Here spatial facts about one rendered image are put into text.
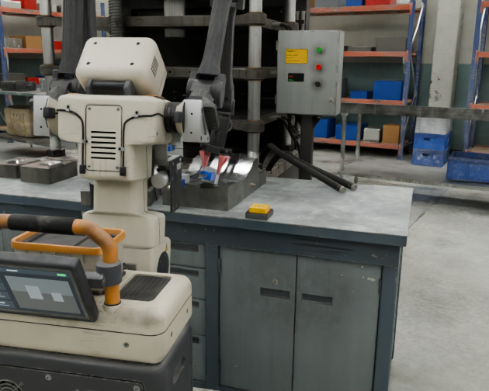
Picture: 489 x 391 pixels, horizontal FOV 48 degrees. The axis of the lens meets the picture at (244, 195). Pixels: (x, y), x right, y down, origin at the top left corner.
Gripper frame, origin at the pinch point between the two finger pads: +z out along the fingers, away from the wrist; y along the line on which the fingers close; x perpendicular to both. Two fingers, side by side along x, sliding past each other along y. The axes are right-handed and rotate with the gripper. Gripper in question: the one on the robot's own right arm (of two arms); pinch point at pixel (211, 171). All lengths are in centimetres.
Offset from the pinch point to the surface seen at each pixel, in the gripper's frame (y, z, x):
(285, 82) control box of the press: -1, -43, -79
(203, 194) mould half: 0.6, 8.9, 0.9
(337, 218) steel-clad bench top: -47.6, 5.7, -3.5
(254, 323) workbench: -27, 52, -6
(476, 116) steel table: -115, -68, -327
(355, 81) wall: 34, -118, -676
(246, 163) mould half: -5.0, -3.7, -26.4
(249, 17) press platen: 18, -67, -59
